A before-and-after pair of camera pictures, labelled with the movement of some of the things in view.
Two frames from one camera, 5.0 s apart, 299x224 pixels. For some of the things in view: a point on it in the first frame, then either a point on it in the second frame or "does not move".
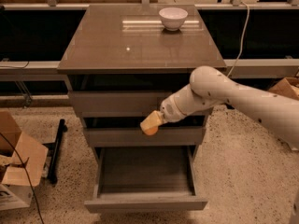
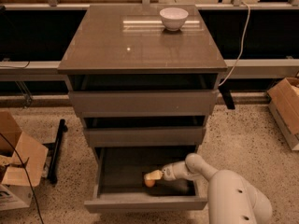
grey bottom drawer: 145,178 does not move
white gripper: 168,110 → 168,174
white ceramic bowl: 173,18 does not move
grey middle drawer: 136,137 does not move
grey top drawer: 115,104 does not move
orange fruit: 151,131 → 149,182
